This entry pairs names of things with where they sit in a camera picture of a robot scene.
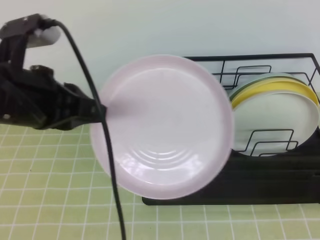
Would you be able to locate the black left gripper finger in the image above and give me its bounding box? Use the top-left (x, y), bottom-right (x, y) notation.
top-left (79, 97), bottom-right (107, 124)

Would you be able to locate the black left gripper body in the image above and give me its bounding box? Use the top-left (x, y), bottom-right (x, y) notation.
top-left (0, 35), bottom-right (86, 130)

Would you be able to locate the pink plate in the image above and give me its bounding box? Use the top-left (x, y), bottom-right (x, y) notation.
top-left (99, 55), bottom-right (235, 200)

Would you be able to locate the green plate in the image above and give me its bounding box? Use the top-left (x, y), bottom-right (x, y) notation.
top-left (228, 73), bottom-right (306, 100)

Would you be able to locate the white plate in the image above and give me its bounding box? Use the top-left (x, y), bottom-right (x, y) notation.
top-left (233, 91), bottom-right (320, 157)

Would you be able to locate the yellow plate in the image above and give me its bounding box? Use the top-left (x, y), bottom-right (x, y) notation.
top-left (229, 78), bottom-right (319, 108)

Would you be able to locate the black cable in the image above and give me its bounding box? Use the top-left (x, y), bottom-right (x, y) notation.
top-left (46, 19), bottom-right (127, 240)

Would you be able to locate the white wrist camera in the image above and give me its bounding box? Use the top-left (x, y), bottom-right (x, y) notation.
top-left (0, 13), bottom-right (62, 48)

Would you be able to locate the black wire dish rack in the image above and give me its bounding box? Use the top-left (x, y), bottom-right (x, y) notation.
top-left (142, 53), bottom-right (320, 206)

